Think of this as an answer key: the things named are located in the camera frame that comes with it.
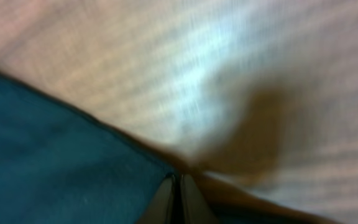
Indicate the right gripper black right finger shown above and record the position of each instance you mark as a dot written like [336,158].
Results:
[195,207]

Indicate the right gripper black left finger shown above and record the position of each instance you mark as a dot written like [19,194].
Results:
[159,210]

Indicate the black t-shirt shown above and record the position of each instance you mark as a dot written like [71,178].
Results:
[59,165]

